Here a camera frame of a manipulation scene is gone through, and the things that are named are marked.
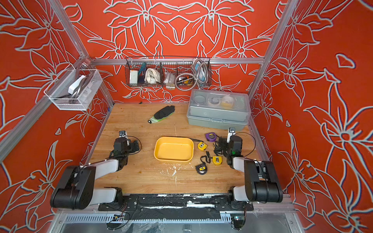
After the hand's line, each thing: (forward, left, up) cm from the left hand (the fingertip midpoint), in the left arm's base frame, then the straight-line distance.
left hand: (129, 141), depth 93 cm
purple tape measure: (+8, -54, -1) cm, 55 cm away
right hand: (+7, -64, +2) cm, 64 cm away
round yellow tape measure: (0, -48, -2) cm, 48 cm away
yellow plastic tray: (-2, -30, -3) cm, 30 cm away
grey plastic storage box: (+18, -57, +16) cm, 62 cm away
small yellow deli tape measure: (-8, -57, -3) cm, 58 cm away
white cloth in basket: (+31, -14, +30) cm, 45 cm away
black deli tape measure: (-15, -47, -1) cm, 50 cm away
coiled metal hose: (+28, -37, +28) cm, 54 cm away
